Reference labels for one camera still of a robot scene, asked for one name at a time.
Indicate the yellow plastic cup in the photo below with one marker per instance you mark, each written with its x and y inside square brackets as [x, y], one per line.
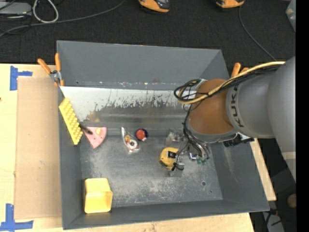
[96, 197]

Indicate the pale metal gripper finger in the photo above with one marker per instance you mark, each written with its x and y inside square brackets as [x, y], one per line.
[178, 170]
[174, 136]

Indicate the red and blue ball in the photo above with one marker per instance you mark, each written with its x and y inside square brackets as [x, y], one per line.
[140, 134]

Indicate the pink toy wedge slice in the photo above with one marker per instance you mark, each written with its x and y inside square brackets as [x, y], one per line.
[96, 136]

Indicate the brown cardboard board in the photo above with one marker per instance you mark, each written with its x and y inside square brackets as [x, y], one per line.
[36, 141]

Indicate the yellow round black-labelled object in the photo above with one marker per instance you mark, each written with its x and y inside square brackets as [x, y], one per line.
[166, 157]

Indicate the clear plastic toy packet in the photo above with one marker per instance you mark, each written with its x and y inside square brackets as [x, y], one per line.
[131, 142]

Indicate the grey metal bin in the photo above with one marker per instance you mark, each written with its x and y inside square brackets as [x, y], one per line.
[149, 185]

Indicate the yellow studded building plate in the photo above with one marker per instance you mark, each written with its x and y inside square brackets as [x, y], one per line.
[70, 121]

